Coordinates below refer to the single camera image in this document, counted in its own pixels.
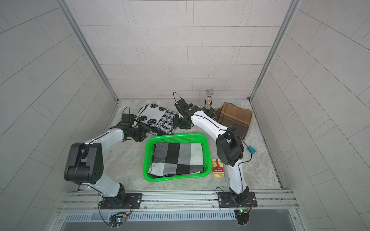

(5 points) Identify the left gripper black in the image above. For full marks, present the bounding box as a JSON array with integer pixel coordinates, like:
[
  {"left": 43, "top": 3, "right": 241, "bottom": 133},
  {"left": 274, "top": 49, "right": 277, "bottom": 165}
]
[{"left": 129, "top": 123, "right": 153, "bottom": 142}]

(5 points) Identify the green plastic basket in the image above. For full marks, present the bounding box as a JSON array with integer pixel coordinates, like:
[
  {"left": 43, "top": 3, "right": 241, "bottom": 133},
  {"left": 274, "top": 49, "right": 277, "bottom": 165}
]
[{"left": 143, "top": 133, "right": 212, "bottom": 182}]

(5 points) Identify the black white smiley houndstooth scarf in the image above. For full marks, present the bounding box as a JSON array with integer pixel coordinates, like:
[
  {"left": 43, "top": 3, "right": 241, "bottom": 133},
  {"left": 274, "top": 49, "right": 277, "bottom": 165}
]
[{"left": 137, "top": 103, "right": 178, "bottom": 136}]

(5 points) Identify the grey black checkered scarf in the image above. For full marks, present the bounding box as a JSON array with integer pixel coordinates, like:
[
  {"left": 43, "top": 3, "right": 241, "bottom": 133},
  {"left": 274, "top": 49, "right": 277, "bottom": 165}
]
[{"left": 148, "top": 142, "right": 204, "bottom": 178}]

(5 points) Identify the brown plaid fringed scarf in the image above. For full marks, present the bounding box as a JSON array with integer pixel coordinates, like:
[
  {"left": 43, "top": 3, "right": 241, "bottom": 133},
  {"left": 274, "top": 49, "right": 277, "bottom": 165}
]
[{"left": 212, "top": 103, "right": 253, "bottom": 139}]

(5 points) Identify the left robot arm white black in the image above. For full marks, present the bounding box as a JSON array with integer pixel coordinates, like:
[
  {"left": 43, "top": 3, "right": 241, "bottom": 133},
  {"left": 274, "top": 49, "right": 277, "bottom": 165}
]
[{"left": 64, "top": 123, "right": 148, "bottom": 209}]

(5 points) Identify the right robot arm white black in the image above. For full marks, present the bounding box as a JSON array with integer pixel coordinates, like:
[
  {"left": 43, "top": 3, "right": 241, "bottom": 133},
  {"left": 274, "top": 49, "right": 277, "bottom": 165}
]
[{"left": 173, "top": 100, "right": 249, "bottom": 207}]

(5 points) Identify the clear tube on black stand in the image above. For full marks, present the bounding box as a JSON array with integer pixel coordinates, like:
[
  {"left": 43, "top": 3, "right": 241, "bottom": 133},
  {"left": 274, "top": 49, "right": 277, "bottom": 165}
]
[{"left": 201, "top": 88, "right": 215, "bottom": 117}]

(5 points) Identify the red playing card box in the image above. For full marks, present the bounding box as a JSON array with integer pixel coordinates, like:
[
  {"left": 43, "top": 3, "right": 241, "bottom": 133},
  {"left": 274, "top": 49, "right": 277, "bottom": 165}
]
[{"left": 212, "top": 159, "right": 225, "bottom": 179}]

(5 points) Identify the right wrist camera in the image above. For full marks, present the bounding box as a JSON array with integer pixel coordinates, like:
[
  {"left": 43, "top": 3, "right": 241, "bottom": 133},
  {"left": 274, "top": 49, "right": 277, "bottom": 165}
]
[{"left": 174, "top": 99, "right": 188, "bottom": 114}]

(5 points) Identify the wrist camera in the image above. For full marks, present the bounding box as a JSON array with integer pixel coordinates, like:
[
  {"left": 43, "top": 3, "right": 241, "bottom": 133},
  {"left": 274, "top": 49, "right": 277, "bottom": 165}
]
[
  {"left": 120, "top": 113, "right": 136, "bottom": 126},
  {"left": 174, "top": 99, "right": 188, "bottom": 114}
]

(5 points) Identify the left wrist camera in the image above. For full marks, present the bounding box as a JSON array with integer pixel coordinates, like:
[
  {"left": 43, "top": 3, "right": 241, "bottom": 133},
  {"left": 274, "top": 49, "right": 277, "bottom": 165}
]
[{"left": 120, "top": 113, "right": 136, "bottom": 126}]

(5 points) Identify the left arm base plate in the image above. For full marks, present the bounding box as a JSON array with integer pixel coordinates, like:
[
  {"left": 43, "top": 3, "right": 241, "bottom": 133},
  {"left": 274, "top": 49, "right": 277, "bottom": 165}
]
[{"left": 98, "top": 193, "right": 143, "bottom": 210}]

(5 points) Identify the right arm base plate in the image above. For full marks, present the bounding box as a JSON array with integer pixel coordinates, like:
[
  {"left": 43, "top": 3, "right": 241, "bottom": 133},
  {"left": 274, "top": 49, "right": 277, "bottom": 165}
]
[{"left": 217, "top": 192, "right": 258, "bottom": 209}]

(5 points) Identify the left controller board with wires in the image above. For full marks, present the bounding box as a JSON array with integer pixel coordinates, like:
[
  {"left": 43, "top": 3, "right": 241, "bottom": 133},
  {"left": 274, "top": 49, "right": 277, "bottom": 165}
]
[{"left": 97, "top": 197, "right": 134, "bottom": 230}]

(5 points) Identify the controller board with wires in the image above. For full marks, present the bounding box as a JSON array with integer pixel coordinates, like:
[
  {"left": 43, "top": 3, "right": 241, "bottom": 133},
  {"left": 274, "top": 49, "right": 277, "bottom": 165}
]
[
  {"left": 234, "top": 207, "right": 253, "bottom": 226},
  {"left": 97, "top": 197, "right": 134, "bottom": 230}
]

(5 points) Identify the right controller board with wires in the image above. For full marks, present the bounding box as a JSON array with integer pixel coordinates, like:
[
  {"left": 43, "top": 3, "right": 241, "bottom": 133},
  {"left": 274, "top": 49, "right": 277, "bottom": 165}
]
[{"left": 234, "top": 207, "right": 253, "bottom": 226}]

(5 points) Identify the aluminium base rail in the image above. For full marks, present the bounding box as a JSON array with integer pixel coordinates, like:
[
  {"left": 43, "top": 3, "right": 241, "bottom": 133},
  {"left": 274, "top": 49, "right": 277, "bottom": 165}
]
[{"left": 56, "top": 190, "right": 299, "bottom": 212}]

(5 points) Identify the left aluminium corner post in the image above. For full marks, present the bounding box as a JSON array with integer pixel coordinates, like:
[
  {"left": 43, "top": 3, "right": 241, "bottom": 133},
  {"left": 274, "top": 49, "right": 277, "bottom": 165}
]
[{"left": 56, "top": 0, "right": 119, "bottom": 103}]

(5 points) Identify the aluminium corner post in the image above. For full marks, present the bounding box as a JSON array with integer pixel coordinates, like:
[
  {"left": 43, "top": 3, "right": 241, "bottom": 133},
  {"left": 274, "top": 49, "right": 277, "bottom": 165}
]
[
  {"left": 249, "top": 0, "right": 300, "bottom": 102},
  {"left": 56, "top": 0, "right": 119, "bottom": 103}
]

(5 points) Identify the right aluminium corner post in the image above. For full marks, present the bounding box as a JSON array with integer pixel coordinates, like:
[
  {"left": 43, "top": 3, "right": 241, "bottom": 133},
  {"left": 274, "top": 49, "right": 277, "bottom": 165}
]
[{"left": 249, "top": 0, "right": 300, "bottom": 102}]

